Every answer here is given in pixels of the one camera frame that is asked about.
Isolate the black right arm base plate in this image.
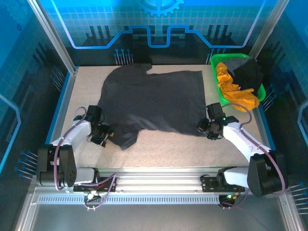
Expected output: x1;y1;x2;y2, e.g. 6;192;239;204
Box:
200;174;246;193

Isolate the aluminium mounting rail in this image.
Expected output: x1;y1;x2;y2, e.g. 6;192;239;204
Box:
31;167;289;193

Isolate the aluminium side rail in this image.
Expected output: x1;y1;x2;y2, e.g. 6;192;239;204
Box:
45;66;79;145
253;105;278;152

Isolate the aluminium frame post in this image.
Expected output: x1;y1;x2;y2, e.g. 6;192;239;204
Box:
26;0;79;74
248;0;291;60

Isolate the slotted grey cable duct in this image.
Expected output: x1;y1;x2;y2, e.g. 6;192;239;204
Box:
37;195;226;205

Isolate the grey crumpled t-shirt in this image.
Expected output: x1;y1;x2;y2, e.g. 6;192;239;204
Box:
223;59;251;73

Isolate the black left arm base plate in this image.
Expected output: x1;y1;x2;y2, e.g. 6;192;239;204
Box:
73;176;118;193

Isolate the green plastic basket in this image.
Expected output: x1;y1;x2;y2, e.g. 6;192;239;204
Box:
210;53;267;103

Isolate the black t-shirt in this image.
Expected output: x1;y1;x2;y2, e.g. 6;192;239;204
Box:
231;58;264;97

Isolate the grey metal shelf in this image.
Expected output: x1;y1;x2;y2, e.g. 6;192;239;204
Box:
14;187;304;231

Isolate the orange t-shirt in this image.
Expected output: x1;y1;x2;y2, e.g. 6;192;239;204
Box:
214;62;260;112

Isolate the dark grey t-shirt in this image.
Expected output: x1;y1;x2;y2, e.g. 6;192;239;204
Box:
97;63;209;151

